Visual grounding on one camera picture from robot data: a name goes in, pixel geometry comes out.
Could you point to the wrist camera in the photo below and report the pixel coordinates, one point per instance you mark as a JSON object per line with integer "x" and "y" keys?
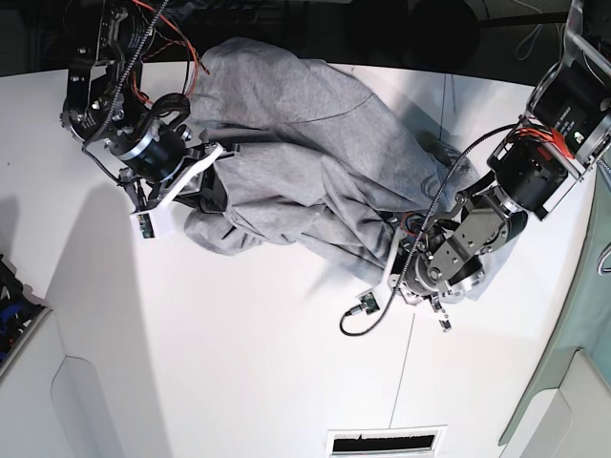
{"x": 152, "y": 224}
{"x": 367, "y": 304}

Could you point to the white plastic bin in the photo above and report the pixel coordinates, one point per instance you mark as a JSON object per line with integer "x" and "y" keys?
{"x": 51, "y": 403}

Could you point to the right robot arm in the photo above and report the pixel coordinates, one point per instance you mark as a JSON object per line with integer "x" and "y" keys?
{"x": 104, "y": 98}

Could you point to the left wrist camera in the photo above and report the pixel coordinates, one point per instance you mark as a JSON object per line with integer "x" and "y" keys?
{"x": 367, "y": 304}

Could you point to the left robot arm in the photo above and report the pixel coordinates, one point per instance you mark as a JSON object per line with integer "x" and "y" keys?
{"x": 446, "y": 253}

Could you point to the green plastic bin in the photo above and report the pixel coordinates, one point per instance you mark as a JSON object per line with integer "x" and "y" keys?
{"x": 565, "y": 409}

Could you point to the grey t-shirt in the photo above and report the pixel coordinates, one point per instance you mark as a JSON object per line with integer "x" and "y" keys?
{"x": 320, "y": 160}

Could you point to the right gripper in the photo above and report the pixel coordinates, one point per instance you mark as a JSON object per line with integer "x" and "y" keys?
{"x": 160, "y": 165}

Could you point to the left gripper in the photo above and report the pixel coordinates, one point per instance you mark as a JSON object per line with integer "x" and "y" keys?
{"x": 405, "y": 279}

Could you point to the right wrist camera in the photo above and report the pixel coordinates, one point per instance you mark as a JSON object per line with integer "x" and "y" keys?
{"x": 152, "y": 224}

